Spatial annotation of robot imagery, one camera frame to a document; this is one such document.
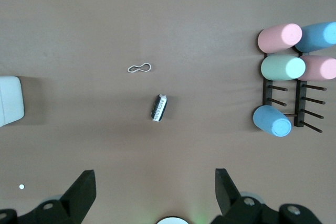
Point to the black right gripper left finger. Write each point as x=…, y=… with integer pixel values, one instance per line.
x=81, y=195

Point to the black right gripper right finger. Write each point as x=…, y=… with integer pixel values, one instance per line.
x=225, y=195

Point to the black and white wrapper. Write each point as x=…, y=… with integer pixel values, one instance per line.
x=159, y=108

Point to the small white lidded bin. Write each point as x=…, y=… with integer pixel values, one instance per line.
x=10, y=98

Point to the white paper loop strip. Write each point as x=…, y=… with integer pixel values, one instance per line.
x=130, y=69

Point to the blue plastic cup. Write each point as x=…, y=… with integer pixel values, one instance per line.
x=315, y=37
x=270, y=120

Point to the dark wooden cup rack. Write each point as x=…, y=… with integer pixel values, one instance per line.
x=300, y=103

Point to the green plastic cup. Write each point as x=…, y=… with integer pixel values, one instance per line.
x=281, y=68

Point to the pink plastic cup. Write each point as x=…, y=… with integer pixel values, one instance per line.
x=320, y=68
x=278, y=37

